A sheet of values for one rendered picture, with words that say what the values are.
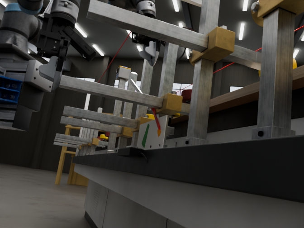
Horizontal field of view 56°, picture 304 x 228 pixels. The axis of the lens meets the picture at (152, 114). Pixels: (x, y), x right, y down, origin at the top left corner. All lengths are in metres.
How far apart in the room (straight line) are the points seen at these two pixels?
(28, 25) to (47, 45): 0.57
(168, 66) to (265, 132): 0.56
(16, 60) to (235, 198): 1.01
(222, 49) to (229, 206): 0.34
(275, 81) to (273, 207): 0.19
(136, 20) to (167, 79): 0.35
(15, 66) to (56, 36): 0.43
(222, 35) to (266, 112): 0.26
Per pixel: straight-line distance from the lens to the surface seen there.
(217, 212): 0.58
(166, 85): 0.94
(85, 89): 0.82
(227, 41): 0.68
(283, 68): 0.50
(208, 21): 0.77
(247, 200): 0.51
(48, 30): 0.87
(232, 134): 0.92
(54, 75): 0.82
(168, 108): 0.84
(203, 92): 0.70
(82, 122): 1.31
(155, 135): 0.88
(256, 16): 0.57
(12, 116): 1.18
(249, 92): 0.81
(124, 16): 0.64
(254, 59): 0.76
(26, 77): 1.19
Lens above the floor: 0.63
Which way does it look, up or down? 12 degrees up
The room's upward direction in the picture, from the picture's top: 8 degrees clockwise
